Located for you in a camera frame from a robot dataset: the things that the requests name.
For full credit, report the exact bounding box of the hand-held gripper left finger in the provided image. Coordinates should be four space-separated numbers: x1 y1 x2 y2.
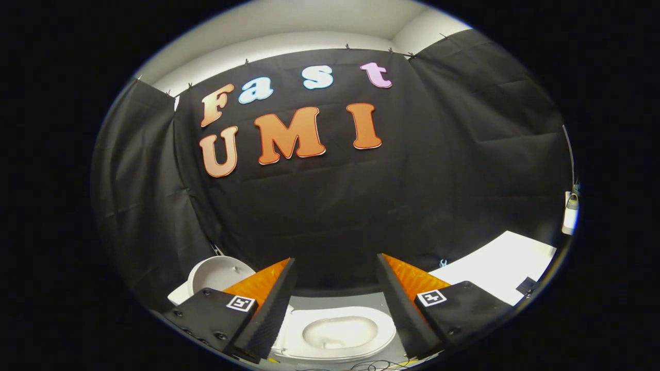
164 259 298 360

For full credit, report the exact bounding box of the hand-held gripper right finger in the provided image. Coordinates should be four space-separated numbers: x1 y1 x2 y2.
376 254 514 360

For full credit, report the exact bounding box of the white toilet seat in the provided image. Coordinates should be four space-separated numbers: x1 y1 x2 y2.
273 307 398 360

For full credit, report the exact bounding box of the white toilet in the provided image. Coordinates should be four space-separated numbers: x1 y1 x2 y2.
168 282 398 362

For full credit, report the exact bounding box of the white drawer cabinet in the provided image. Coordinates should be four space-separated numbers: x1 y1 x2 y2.
428 231 557 306

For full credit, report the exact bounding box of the black backdrop cloth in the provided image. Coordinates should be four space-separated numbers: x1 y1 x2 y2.
92 28 573 312

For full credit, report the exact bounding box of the white object with grey top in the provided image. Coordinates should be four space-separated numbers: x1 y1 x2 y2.
562 191 580 235

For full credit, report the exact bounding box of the tangle of black cables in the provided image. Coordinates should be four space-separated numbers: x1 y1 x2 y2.
299 360 413 371

